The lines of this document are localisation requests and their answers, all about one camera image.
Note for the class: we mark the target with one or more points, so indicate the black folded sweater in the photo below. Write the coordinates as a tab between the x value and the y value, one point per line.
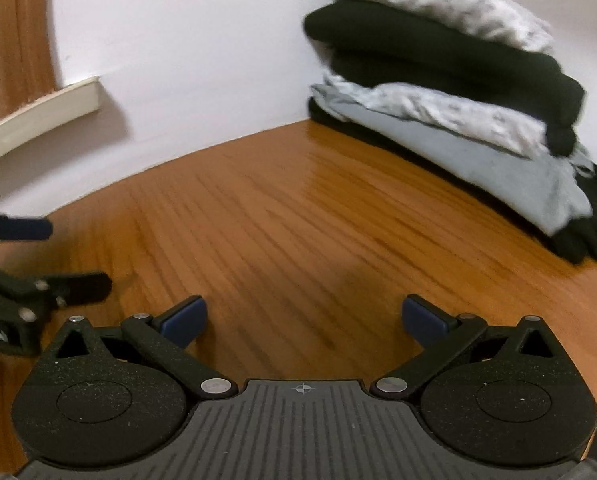
373	44

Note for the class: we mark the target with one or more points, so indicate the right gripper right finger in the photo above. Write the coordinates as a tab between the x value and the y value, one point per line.
444	338

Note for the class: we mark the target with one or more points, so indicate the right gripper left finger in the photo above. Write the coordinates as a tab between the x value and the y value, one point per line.
161	341

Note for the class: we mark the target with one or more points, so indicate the white patterned garment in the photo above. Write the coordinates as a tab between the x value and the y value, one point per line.
497	125
502	21

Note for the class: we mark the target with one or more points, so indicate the brown wooden window frame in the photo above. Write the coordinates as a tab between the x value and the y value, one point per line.
26	69

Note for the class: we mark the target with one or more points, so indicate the black bottom folded garment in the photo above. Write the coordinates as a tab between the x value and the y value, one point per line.
574	243

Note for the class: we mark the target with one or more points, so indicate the beige window sill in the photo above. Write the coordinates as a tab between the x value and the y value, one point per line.
48	113

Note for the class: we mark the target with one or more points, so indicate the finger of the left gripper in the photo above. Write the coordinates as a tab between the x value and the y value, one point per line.
24	228

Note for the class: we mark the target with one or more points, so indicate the folded white patterned garment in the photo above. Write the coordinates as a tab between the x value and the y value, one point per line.
497	125

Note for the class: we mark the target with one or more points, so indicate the grey folded garment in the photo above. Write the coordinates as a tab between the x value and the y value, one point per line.
543	190

